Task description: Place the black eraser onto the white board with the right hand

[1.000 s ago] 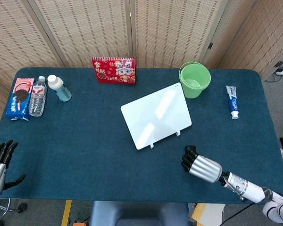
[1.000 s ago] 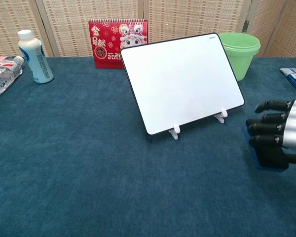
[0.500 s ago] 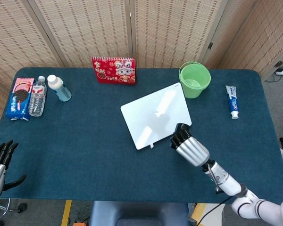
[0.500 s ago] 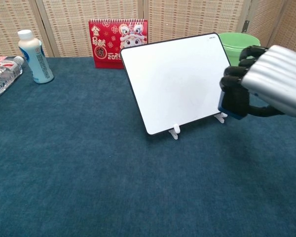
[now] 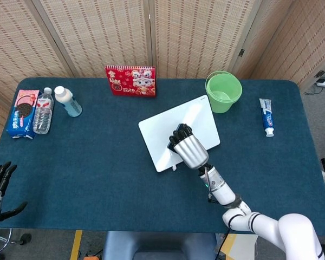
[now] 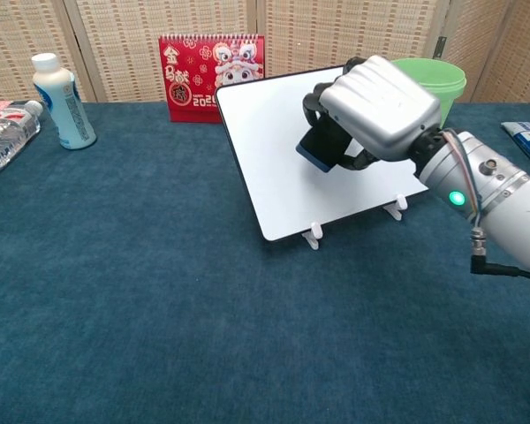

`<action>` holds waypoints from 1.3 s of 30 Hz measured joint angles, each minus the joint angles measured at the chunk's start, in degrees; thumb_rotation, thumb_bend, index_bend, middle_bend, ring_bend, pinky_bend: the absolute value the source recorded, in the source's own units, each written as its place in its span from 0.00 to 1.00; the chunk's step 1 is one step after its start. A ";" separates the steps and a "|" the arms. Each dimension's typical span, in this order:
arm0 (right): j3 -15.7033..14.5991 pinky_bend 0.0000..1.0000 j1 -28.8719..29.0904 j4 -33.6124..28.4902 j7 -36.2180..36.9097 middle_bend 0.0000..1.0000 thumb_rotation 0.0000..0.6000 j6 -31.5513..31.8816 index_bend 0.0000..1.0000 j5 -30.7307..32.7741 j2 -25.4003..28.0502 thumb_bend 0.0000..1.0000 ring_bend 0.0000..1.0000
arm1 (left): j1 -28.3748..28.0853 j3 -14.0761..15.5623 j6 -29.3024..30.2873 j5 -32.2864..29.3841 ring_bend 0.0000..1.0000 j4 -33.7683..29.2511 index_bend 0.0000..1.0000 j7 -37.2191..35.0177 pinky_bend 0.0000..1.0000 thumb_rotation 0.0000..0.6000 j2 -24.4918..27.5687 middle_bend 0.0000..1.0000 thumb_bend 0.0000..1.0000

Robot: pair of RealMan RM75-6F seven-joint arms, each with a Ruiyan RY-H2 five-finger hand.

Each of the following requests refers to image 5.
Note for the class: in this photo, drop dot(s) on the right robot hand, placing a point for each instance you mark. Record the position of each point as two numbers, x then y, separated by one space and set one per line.
188 147

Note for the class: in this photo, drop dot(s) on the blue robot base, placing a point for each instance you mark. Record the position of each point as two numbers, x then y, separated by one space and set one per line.
159 245

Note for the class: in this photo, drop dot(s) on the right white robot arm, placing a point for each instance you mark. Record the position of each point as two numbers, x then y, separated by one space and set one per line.
249 214

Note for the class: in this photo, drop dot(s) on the white board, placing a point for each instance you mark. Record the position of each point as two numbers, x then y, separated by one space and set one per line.
162 130

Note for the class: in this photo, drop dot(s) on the black caster wheel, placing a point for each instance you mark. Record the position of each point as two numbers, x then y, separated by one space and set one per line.
25 239

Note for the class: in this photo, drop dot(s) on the green plastic bucket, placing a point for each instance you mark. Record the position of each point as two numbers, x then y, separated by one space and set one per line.
223 92

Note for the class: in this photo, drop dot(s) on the blue pink cookie box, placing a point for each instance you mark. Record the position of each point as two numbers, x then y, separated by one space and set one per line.
23 113

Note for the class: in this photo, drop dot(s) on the blue white toothpaste tube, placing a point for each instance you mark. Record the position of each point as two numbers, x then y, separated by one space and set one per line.
267 117

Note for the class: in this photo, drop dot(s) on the red desk calendar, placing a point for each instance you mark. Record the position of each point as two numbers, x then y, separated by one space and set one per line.
131 80

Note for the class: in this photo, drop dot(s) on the clear water bottle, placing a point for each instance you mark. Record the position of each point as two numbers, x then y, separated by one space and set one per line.
44 111

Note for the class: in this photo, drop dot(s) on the blue felt table mat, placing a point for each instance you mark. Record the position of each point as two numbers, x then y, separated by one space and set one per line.
97 162

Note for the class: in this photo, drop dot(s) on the yellow paper sheet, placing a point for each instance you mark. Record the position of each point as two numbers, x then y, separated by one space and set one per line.
239 246

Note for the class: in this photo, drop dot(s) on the woven folding screen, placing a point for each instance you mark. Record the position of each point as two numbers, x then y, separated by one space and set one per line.
162 38

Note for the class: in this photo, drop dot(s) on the white milk drink bottle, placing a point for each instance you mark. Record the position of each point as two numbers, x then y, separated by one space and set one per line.
68 101

